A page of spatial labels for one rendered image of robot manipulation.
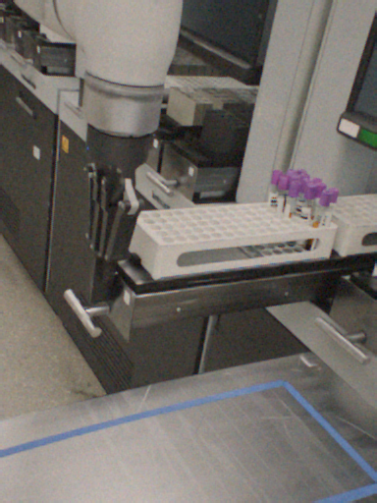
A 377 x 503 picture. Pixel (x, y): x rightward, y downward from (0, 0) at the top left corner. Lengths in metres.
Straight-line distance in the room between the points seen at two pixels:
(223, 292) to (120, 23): 0.38
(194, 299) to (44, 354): 1.26
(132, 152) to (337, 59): 0.47
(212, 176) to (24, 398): 0.90
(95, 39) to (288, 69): 0.55
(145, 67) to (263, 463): 0.42
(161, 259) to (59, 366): 1.25
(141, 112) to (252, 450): 0.38
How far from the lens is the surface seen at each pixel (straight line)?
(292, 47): 1.28
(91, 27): 0.80
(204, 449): 0.66
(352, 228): 1.08
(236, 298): 0.98
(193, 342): 1.43
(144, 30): 0.78
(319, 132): 1.21
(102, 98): 0.81
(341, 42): 1.19
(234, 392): 0.73
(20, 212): 2.39
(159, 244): 0.89
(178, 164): 1.42
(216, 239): 0.93
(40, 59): 2.11
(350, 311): 1.05
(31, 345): 2.20
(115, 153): 0.83
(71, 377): 2.08
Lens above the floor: 1.25
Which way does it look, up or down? 26 degrees down
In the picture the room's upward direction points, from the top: 10 degrees clockwise
